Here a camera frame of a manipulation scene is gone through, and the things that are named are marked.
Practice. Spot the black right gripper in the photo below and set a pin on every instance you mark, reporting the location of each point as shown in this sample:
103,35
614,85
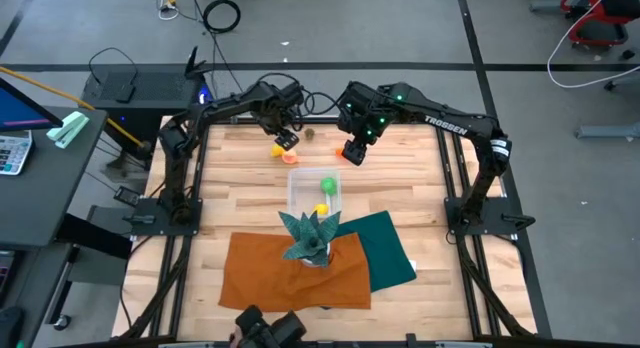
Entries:
367,113

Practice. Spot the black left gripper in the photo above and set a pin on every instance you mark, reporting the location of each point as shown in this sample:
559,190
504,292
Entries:
277,105

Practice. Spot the peach-coloured toy fruit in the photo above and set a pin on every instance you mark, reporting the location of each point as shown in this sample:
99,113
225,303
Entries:
291,158

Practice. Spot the green ball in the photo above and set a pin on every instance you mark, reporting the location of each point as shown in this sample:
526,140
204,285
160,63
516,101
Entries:
328,184

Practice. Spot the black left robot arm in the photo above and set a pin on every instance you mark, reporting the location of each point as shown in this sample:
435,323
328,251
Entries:
220,108

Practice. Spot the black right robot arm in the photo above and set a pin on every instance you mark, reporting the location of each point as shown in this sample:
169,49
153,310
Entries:
450,125

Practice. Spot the small brown toy produce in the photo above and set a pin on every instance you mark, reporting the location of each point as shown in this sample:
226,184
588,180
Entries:
309,133

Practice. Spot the clear plastic tupperware container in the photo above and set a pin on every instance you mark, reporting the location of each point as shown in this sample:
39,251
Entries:
305,188

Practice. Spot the green snake plant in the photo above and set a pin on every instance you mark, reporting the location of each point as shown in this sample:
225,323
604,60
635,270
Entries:
310,238

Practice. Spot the dark green cloth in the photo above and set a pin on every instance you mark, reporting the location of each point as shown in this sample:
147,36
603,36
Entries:
385,248

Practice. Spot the white plant pot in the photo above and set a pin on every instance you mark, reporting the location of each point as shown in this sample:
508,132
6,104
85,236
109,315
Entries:
307,262

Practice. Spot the black wifi antenna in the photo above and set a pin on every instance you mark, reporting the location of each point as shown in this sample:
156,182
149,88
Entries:
193,63

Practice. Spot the white paper label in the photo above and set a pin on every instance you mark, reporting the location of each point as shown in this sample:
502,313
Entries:
413,264

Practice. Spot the orange cloth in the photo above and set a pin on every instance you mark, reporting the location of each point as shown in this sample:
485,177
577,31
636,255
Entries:
260,273

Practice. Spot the black computer tower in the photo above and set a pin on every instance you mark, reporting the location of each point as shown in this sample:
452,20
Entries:
150,85

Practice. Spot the small black box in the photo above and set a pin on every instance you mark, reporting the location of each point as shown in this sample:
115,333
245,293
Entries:
125,93

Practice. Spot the black flat device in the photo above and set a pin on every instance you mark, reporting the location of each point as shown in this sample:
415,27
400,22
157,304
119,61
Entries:
126,196

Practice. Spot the mint green stapler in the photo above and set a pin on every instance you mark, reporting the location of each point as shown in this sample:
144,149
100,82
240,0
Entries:
67,129

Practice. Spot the dark grey desk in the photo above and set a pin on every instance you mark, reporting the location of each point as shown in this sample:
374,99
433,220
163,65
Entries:
40,203

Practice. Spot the computer monitor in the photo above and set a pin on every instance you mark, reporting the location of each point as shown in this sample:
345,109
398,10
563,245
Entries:
20,110

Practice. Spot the red and black chair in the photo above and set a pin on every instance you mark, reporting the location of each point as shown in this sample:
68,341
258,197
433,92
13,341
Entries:
600,35

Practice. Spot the grey desk calculator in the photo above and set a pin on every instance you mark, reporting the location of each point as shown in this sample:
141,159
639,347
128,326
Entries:
14,153

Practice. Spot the black caster wheel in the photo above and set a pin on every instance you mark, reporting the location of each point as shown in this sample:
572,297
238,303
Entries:
62,322

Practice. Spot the black aluminium table frame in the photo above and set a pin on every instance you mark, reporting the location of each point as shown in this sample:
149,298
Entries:
320,120

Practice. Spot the black handheld camera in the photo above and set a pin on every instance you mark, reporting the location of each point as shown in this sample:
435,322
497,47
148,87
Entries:
270,333

